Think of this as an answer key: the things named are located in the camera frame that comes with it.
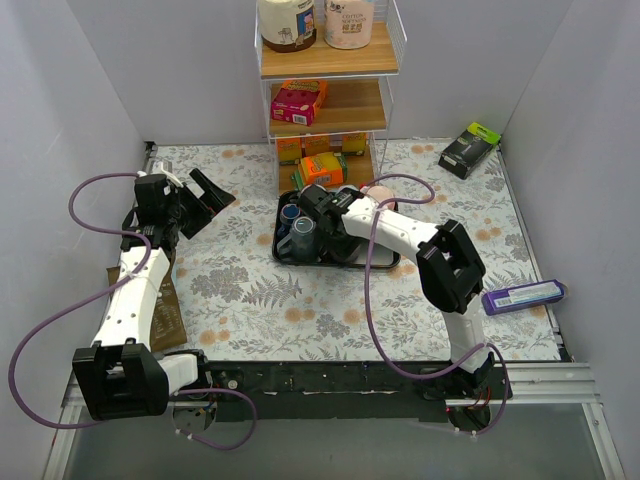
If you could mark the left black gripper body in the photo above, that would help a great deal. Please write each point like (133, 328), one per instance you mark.
(191, 210)

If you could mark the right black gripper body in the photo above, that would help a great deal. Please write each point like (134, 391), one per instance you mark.
(320, 236)

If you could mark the slate blue mug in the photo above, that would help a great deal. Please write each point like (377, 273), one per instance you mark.
(300, 244)

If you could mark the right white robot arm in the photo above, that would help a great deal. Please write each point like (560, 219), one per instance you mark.
(449, 266)

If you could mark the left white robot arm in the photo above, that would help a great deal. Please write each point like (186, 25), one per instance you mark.
(119, 375)

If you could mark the dark grey mug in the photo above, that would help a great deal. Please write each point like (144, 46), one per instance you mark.
(301, 193)

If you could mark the navy blue mug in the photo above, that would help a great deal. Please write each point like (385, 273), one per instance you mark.
(287, 216)

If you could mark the light blue faceted mug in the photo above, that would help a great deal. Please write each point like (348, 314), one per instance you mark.
(348, 188)

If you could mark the pink mug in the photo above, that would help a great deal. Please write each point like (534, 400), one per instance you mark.
(378, 192)

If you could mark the black serving tray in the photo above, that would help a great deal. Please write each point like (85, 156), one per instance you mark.
(382, 257)

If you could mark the orange green sponge pack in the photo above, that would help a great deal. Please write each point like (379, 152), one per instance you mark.
(328, 169)

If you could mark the yellow sponge box left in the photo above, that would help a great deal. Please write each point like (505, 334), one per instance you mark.
(289, 150)

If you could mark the yellow sponge box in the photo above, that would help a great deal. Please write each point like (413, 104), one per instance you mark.
(314, 145)
(354, 143)
(289, 150)

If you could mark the yellow sponge box middle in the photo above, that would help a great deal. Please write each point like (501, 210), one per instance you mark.
(314, 145)

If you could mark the yellow sponge box right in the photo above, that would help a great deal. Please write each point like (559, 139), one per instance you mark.
(354, 143)

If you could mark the floral table mat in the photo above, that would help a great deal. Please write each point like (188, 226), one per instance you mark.
(238, 303)

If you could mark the brown paper bag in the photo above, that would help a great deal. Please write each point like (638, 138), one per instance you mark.
(167, 320)

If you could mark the pink orange sponge box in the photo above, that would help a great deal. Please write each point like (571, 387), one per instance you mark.
(298, 101)

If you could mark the black green razor box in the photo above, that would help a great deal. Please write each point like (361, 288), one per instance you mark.
(472, 146)

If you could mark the purple white box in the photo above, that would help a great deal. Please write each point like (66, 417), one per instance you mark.
(522, 297)

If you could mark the brown cartoon paper roll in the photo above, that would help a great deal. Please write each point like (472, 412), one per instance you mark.
(287, 26)

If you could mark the pink cotton tissue roll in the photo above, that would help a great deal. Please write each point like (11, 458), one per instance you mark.
(348, 24)

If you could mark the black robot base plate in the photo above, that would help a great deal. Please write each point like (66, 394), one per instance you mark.
(322, 390)

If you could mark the white wire wooden shelf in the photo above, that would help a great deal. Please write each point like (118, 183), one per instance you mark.
(362, 86)

